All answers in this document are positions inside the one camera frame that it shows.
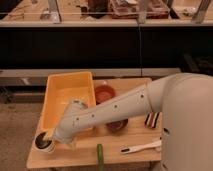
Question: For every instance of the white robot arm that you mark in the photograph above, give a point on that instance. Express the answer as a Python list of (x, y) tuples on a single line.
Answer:
[(185, 101)]

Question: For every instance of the striped brown white block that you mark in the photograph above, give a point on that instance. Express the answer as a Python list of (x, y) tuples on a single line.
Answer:
[(151, 120)]

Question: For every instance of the yellow plastic tray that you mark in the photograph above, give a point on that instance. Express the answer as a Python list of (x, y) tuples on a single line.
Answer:
[(60, 90)]

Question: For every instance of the wooden shelf with clutter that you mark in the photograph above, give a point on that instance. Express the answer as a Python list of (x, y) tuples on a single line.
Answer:
[(105, 13)]

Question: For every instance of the white cup green inside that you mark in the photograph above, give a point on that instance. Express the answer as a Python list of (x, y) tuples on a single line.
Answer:
[(46, 146)]

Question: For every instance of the orange-red bowl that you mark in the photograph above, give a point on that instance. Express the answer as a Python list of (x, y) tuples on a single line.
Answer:
[(104, 93)]

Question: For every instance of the green cucumber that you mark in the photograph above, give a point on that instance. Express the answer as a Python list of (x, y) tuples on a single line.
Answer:
[(100, 157)]

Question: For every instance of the dark brown bowl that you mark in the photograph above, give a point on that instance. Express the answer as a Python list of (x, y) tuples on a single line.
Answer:
[(117, 125)]

